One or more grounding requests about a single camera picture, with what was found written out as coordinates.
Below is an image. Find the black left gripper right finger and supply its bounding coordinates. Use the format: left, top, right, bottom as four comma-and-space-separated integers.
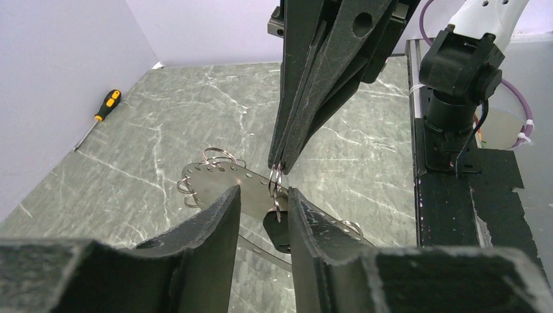
288, 188, 552, 312

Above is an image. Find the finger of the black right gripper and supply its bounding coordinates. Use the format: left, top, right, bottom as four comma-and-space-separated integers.
268, 1, 340, 170
299, 1, 419, 156

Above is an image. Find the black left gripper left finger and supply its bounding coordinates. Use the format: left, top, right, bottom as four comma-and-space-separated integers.
1, 186, 241, 312

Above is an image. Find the metal keyring plate with rings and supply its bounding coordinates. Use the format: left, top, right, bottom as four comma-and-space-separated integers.
177, 156, 373, 273

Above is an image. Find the key with black fob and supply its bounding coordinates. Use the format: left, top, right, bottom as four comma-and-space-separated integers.
263, 211, 291, 254

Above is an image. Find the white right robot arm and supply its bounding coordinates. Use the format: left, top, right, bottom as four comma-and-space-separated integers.
268, 1, 527, 175

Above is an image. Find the far black yellow screwdriver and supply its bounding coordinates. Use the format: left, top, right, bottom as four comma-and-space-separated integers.
73, 89, 122, 151

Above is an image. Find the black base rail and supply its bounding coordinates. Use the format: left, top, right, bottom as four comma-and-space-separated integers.
407, 40, 552, 278

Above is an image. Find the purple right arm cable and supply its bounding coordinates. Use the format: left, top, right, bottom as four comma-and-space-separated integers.
419, 0, 535, 150

